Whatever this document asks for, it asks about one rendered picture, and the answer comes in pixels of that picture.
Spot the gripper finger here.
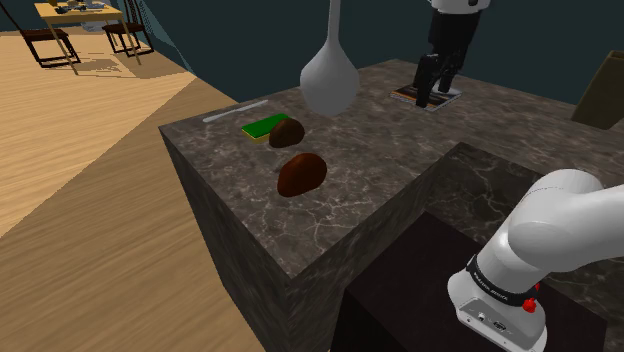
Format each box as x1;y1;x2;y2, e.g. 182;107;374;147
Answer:
412;51;442;110
437;57;463;95

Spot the flat book with orange cover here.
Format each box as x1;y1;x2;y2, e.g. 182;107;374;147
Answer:
389;85;463;113

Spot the white long-necked vase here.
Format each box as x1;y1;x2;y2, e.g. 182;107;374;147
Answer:
299;0;361;118

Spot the small brown potato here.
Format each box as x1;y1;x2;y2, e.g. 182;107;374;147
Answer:
267;117;307;150

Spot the large brown potato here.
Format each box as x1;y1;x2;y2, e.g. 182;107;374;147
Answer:
276;151;329;199

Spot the olive brown box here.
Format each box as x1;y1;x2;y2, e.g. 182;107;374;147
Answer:
570;49;624;131

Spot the green and yellow sponge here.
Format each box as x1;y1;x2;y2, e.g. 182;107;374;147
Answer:
240;112;292;145

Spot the silver table knife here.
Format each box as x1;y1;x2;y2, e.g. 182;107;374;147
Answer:
201;99;270;124

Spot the dark robot stand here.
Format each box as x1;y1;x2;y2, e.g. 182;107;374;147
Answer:
330;211;609;352

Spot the dark framed chair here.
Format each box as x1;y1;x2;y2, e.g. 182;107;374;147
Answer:
0;0;82;69
101;0;156;59

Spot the light wooden dining table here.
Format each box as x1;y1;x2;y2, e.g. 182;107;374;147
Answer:
33;0;143;77

